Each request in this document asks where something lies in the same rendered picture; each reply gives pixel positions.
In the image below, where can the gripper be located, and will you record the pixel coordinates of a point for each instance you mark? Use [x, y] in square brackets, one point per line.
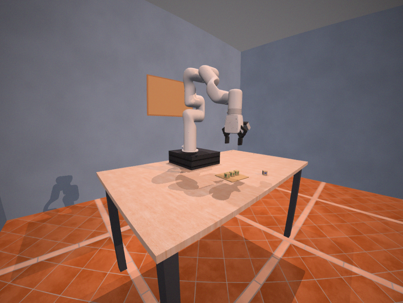
[234, 125]

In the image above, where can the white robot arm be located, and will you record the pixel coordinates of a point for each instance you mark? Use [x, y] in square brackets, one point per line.
[209, 76]

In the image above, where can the tan flat mat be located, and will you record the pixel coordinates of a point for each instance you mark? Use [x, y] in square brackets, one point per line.
[232, 179]

